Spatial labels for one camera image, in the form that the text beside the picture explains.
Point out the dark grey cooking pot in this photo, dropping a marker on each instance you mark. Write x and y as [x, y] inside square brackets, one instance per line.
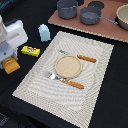
[67, 9]

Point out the dark grey saucepan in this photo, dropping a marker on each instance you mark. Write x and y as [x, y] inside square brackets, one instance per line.
[91, 15]

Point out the yellow butter box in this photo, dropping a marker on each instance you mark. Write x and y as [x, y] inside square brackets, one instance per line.
[30, 51]

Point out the orange bread loaf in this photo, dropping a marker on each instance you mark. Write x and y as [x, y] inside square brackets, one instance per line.
[10, 65]

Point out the round beige plate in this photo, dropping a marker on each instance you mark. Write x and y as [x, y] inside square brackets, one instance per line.
[68, 66]

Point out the knife with orange handle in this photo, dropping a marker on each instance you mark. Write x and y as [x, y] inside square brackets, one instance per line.
[79, 56]

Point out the beige woven placemat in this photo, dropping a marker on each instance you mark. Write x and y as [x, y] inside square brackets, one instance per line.
[72, 99]

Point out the fork with orange handle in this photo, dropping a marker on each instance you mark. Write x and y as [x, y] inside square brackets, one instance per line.
[69, 82]

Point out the beige bowl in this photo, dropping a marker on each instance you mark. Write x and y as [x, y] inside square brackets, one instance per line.
[122, 15]

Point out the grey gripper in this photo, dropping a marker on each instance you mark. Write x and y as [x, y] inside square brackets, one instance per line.
[7, 51]

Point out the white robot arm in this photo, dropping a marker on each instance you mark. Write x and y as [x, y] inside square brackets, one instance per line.
[11, 37]

